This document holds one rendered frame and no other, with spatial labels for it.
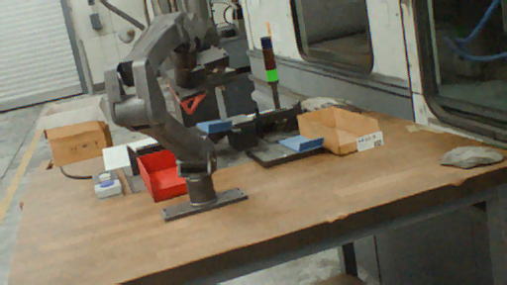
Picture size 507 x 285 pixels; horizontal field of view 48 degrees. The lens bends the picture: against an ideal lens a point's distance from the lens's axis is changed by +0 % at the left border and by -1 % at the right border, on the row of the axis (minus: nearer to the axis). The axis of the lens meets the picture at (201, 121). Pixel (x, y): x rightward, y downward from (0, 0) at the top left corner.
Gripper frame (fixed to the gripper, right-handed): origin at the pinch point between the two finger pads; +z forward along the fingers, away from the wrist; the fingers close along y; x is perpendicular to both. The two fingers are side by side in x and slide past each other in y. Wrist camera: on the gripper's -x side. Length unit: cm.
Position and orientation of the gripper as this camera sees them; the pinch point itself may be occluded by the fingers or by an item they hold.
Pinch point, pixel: (187, 107)
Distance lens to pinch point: 142.8
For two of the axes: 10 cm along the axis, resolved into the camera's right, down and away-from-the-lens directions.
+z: 0.3, 6.9, 7.2
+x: -9.0, 3.4, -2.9
